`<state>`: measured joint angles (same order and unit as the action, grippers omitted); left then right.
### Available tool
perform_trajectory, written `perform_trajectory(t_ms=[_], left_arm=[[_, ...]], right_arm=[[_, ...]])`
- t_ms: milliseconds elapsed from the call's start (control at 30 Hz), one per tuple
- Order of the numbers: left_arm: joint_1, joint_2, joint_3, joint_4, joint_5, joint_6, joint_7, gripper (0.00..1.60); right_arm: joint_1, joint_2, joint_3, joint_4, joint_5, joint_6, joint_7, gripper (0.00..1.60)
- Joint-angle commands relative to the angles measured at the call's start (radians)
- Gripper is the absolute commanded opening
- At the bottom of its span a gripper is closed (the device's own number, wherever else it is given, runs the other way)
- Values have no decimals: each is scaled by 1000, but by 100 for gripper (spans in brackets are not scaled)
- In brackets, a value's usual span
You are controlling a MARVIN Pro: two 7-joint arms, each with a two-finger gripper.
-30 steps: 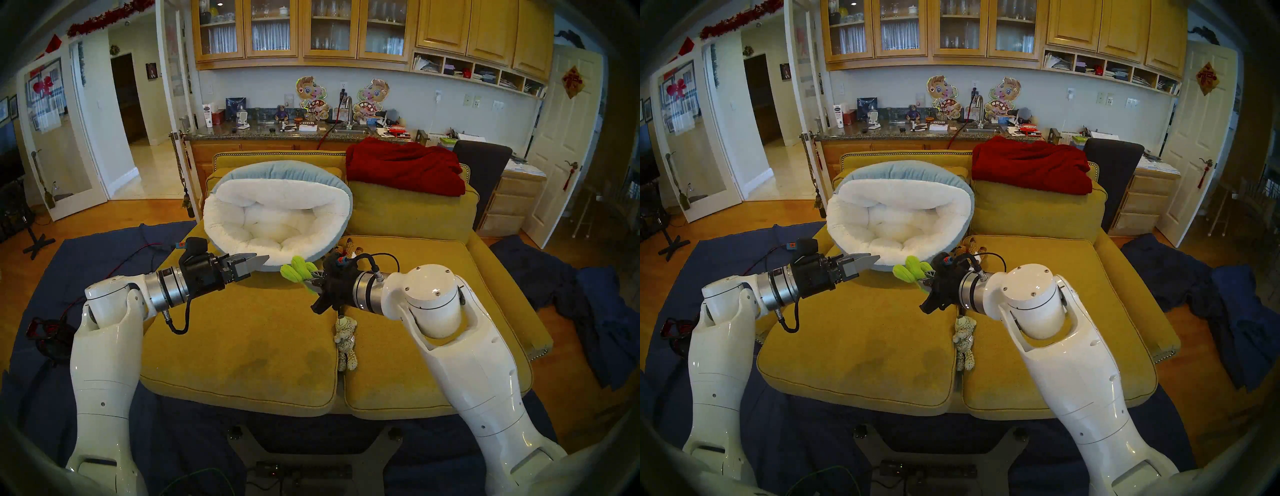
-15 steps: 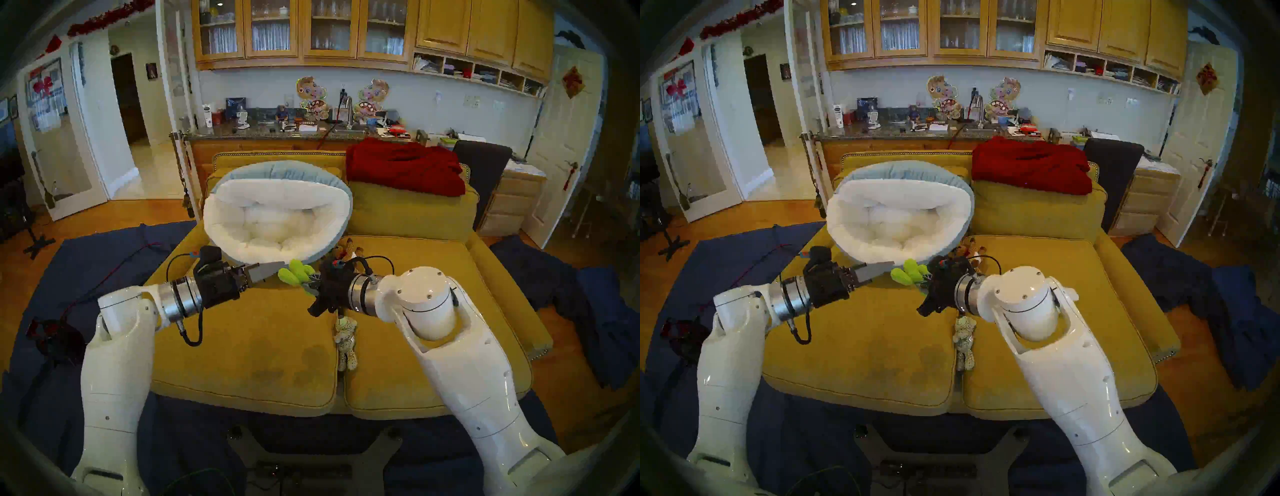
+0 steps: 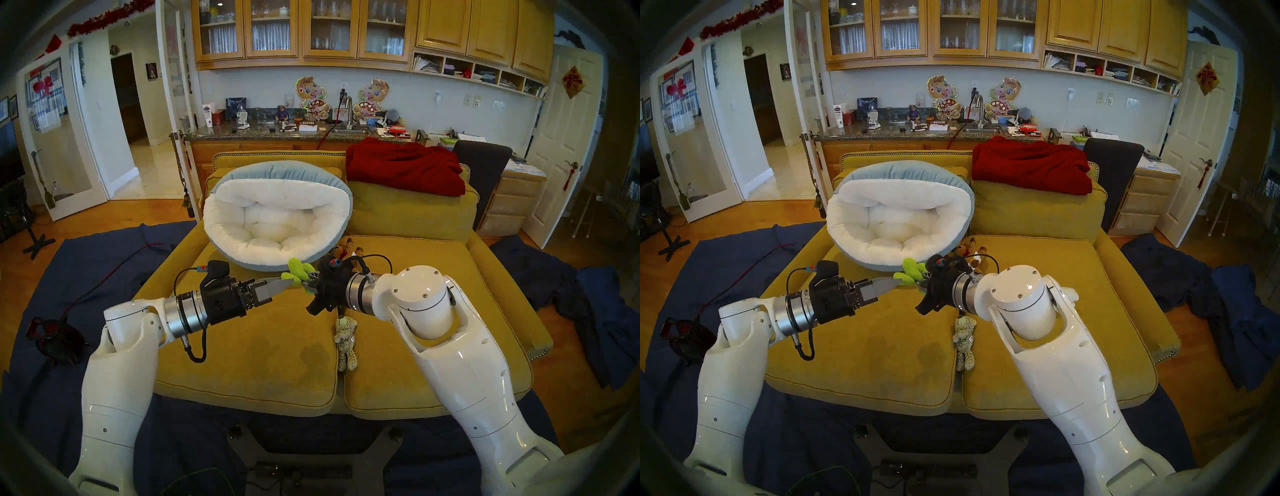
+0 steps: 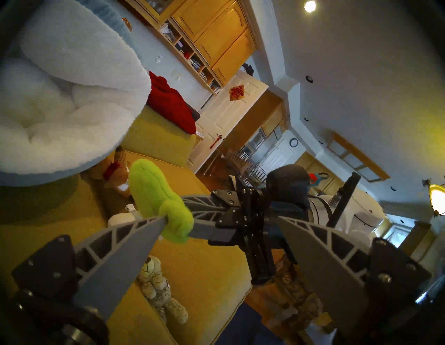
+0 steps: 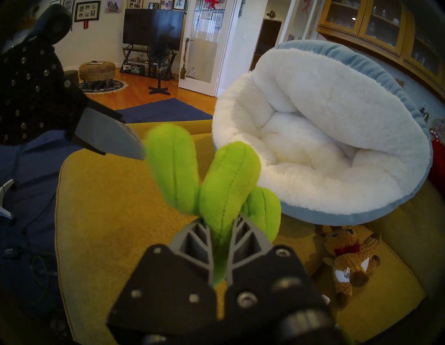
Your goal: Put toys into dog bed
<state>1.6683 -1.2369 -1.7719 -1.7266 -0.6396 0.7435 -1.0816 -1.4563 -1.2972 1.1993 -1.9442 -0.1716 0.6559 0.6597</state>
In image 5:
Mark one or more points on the round brown ottoman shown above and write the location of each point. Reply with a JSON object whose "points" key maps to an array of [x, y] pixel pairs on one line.
{"points": [[97, 71]]}

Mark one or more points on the green cactus plush toy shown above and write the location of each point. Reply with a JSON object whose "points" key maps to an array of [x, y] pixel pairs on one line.
{"points": [[226, 181]]}

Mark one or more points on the white glass french door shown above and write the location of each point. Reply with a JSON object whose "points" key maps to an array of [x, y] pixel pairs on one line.
{"points": [[203, 87]]}

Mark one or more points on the wooden wall cabinets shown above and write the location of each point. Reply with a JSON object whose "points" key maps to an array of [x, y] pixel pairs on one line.
{"points": [[382, 24]]}

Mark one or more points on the brown reindeer plush toy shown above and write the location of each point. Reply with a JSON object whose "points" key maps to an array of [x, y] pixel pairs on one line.
{"points": [[347, 257]]}

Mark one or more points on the small wall wreath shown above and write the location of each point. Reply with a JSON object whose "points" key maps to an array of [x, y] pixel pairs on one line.
{"points": [[271, 14]]}

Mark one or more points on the black collage photo frame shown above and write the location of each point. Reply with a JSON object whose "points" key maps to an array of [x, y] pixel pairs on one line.
{"points": [[87, 11]]}

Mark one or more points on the round patterned rug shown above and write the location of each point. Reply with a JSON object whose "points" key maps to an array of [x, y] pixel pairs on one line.
{"points": [[118, 85]]}

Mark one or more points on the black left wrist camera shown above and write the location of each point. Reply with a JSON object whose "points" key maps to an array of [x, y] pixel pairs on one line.
{"points": [[52, 24]]}

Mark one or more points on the framed family photo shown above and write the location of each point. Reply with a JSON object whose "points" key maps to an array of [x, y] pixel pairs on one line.
{"points": [[113, 6]]}

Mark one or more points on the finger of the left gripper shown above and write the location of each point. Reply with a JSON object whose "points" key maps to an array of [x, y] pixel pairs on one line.
{"points": [[104, 134], [4, 205]]}

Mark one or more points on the red knot door decoration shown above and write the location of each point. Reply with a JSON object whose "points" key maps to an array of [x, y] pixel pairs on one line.
{"points": [[212, 3]]}

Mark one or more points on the yellow sofa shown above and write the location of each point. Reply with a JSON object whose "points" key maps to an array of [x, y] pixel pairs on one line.
{"points": [[174, 127]]}

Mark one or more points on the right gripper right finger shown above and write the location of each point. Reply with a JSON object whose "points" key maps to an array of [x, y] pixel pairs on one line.
{"points": [[264, 274]]}

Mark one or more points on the dark television stand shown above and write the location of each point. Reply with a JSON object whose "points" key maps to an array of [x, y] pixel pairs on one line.
{"points": [[134, 67]]}

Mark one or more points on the red blanket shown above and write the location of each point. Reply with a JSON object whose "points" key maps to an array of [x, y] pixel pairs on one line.
{"points": [[438, 163]]}

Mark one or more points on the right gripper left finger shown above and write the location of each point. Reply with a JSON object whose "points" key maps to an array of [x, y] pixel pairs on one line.
{"points": [[167, 288]]}

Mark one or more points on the black flat television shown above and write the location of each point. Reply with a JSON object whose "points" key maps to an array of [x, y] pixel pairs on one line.
{"points": [[153, 27]]}

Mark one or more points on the black pedestal fan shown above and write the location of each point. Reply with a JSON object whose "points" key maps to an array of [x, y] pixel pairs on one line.
{"points": [[158, 52]]}

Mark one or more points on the white and blue dog bed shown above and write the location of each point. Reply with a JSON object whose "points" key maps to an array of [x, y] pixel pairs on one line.
{"points": [[330, 121]]}

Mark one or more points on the blue floor cloth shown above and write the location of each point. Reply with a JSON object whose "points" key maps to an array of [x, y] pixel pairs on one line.
{"points": [[163, 111]]}

